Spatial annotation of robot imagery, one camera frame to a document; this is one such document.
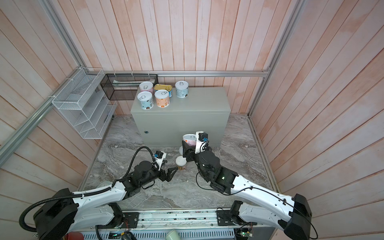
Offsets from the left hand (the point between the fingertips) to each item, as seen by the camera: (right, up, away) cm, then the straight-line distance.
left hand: (171, 167), depth 81 cm
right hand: (+10, +16, -11) cm, 22 cm away
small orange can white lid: (+5, +2, +6) cm, 8 cm away
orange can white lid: (+5, +8, +10) cm, 14 cm away
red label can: (+10, +17, -16) cm, 25 cm away
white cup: (+3, -25, -17) cm, 30 cm away
